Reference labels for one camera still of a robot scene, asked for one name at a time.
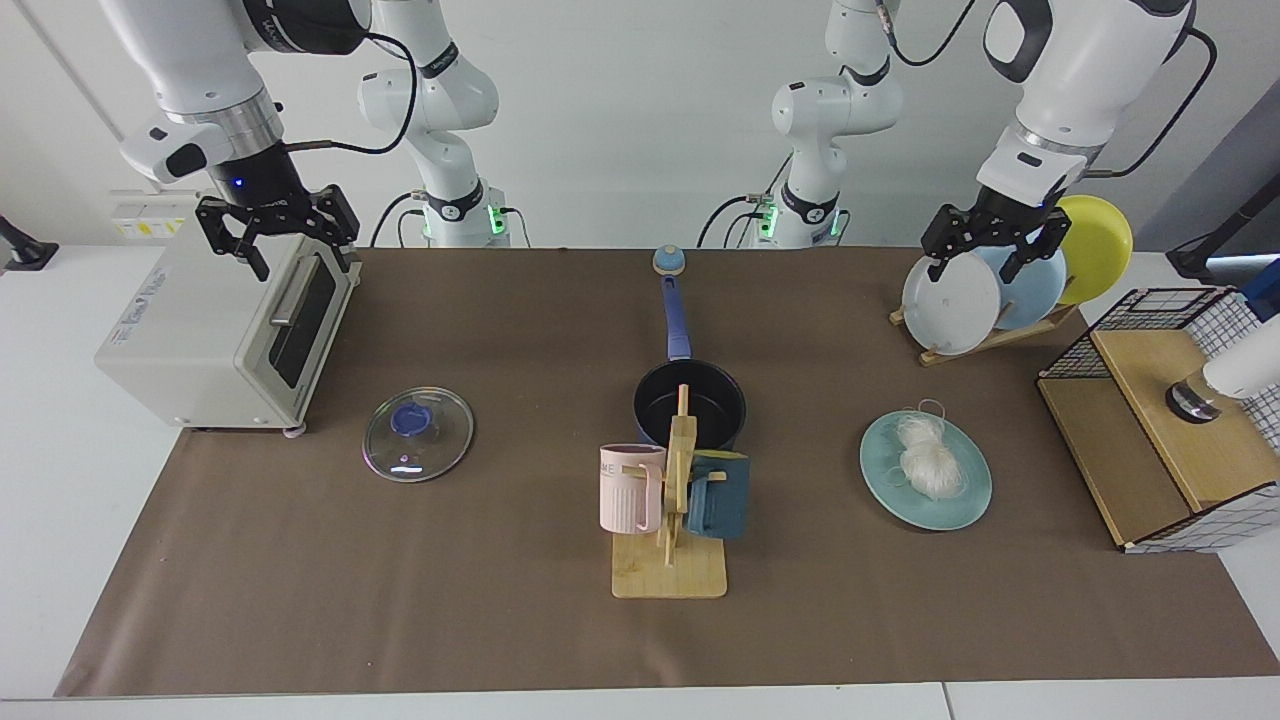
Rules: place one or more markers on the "white vermicelli bundle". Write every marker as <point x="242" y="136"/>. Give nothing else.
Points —
<point x="928" y="455"/>

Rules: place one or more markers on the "glass lid with blue knob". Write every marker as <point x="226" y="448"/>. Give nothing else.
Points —
<point x="418" y="440"/>

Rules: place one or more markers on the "light blue plate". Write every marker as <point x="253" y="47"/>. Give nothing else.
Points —
<point x="1035" y="290"/>

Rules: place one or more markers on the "pale grey plate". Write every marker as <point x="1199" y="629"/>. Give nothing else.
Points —
<point x="950" y="310"/>

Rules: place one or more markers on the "yellow plate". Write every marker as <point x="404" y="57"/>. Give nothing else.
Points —
<point x="1100" y="245"/>

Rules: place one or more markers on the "wooden plate rack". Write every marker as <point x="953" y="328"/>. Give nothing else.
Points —
<point x="985" y="345"/>

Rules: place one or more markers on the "teal plate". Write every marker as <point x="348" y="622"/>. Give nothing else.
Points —
<point x="945" y="510"/>

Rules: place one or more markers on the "pale toaster oven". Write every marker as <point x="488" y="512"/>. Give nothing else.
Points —
<point x="190" y="340"/>

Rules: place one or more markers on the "blue object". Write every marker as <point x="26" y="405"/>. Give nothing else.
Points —
<point x="1266" y="290"/>

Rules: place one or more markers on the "white cylinder with black end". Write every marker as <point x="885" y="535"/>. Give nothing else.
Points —
<point x="1245" y="370"/>

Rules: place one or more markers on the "small blue round thing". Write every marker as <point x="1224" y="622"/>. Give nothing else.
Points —
<point x="669" y="262"/>

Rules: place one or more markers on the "dark blue cup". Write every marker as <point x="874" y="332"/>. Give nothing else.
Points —
<point x="722" y="500"/>

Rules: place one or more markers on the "brown table cloth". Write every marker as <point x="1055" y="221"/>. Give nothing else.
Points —
<point x="400" y="580"/>

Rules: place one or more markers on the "pink ribbed cup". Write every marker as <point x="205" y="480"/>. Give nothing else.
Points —
<point x="625" y="495"/>

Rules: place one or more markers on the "wooden cup stand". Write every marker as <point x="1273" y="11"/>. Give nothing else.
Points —
<point x="668" y="575"/>

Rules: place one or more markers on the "white wall socket strip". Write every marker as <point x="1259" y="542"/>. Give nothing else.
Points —
<point x="150" y="215"/>

